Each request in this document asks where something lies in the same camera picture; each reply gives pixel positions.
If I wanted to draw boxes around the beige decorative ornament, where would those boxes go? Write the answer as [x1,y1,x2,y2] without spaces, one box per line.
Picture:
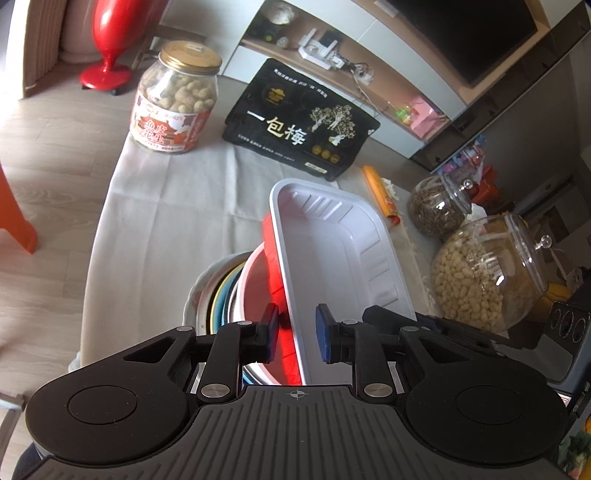
[263,0,296,26]

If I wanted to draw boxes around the black television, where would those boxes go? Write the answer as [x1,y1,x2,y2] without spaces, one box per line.
[379,0,550,86]

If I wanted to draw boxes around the beige pleated curtain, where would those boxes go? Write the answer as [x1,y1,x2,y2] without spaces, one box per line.
[9,0,70,97]

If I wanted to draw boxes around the black snack bag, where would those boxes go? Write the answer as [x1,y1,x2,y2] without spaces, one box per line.
[222,58,382,182]

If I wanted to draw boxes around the cream bowl with yellow rim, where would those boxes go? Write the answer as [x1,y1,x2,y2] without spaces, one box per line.
[209,265,241,335]

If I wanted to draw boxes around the white tablecloth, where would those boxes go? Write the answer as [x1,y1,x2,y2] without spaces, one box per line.
[69,74,444,388]

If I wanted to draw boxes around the white router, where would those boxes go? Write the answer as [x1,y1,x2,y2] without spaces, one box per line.
[298,28,345,70]

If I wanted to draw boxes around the blue enamel bowl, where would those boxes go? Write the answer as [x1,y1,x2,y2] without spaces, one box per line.
[217,272,245,384]

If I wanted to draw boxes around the small glass jar dried snacks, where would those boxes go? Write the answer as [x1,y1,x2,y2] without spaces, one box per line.
[406,173,476,238]

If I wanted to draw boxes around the white paper bowl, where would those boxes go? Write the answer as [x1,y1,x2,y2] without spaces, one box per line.
[228,249,296,386]

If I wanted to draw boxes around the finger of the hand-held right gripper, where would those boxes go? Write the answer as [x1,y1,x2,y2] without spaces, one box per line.
[362,305,513,352]

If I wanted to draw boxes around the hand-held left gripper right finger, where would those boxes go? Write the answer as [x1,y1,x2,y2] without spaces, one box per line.
[315,304,481,404]

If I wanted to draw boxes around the white power strip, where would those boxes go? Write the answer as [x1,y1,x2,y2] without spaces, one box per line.
[339,58,375,84]

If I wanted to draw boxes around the red and white plastic tray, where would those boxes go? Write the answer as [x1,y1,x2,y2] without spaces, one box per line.
[262,178,416,386]

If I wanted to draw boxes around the beige floor vase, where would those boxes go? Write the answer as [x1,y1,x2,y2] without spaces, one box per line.
[60,0,100,65]

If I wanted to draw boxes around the red box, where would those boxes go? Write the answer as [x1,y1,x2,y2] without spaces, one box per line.
[473,166,499,206]

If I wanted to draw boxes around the yellow cartoon paper tube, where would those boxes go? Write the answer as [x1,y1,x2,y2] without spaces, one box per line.
[361,165,400,227]

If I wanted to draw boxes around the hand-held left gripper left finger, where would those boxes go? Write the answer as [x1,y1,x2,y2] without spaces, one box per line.
[122,302,281,407]

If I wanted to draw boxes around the red label peanut jar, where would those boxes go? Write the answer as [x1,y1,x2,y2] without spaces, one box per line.
[129,41,223,154]

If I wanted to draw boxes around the orange chair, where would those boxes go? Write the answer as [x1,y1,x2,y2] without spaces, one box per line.
[0,161,38,254]

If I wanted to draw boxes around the large glass peanut jar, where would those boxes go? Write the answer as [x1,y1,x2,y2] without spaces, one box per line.
[429,211,552,333]

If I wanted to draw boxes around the red plastic cup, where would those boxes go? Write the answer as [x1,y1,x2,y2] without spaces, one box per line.
[79,0,134,93]

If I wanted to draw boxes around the pink box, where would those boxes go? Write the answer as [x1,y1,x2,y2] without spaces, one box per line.
[411,95,444,137]

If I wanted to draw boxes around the black box with round dials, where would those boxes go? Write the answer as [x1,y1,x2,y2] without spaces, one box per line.
[545,300,591,384]

